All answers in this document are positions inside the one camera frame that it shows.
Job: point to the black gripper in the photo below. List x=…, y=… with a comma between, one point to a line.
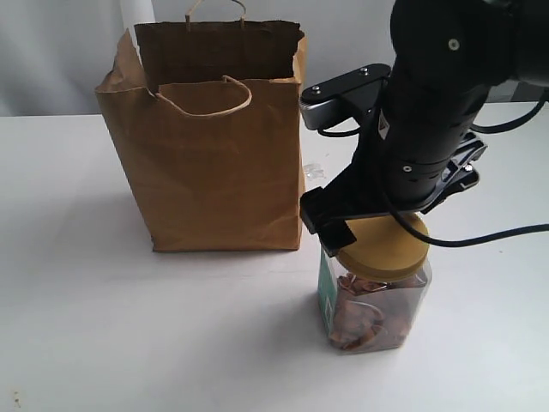
x=407, y=159

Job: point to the plastic jar with yellow lid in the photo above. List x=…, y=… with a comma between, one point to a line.
x=369, y=293

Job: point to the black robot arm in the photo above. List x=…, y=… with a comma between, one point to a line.
x=450, y=54

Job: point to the brown paper bag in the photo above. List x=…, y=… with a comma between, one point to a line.
x=204, y=116

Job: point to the crumpled clear plastic scrap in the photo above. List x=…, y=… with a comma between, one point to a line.
x=314, y=171

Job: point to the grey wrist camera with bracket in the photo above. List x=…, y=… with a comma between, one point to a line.
x=351, y=95

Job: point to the white cylindrical post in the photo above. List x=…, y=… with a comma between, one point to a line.
x=136, y=12

